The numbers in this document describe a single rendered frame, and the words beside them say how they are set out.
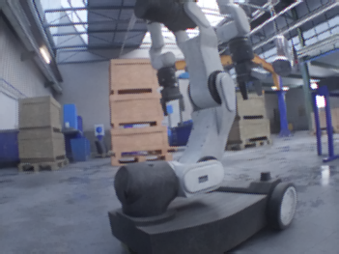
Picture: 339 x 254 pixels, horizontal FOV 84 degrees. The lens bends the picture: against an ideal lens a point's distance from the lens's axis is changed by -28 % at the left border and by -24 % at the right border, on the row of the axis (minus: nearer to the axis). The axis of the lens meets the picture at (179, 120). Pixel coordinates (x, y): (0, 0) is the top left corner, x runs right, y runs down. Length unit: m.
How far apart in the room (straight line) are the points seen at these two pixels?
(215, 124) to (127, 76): 4.03
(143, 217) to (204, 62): 0.62
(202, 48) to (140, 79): 3.97
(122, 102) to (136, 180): 4.06
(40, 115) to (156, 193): 3.86
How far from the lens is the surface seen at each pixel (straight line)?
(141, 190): 0.71
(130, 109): 4.73
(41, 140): 4.40
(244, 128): 5.82
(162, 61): 1.14
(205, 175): 0.83
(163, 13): 0.94
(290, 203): 1.04
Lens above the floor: 0.42
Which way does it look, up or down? 4 degrees up
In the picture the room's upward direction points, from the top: 5 degrees counter-clockwise
